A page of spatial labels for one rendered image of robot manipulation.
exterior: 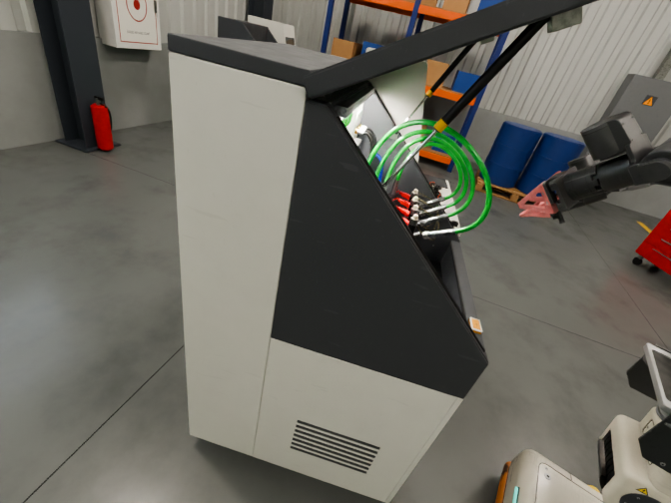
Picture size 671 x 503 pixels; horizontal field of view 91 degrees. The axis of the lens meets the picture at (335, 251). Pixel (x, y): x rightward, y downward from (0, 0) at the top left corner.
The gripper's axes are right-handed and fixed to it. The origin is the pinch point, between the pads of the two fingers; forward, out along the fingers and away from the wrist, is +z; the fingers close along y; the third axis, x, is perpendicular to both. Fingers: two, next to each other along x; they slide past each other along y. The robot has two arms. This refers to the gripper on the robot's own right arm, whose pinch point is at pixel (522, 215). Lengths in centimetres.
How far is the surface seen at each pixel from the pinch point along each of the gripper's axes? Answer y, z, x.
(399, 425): -42, 50, 37
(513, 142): -33, 26, -465
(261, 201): 38, 41, 52
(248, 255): 28, 54, 52
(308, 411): -29, 76, 45
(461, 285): -16.2, 24.6, 3.7
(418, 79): 53, 16, -23
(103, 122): 203, 331, -108
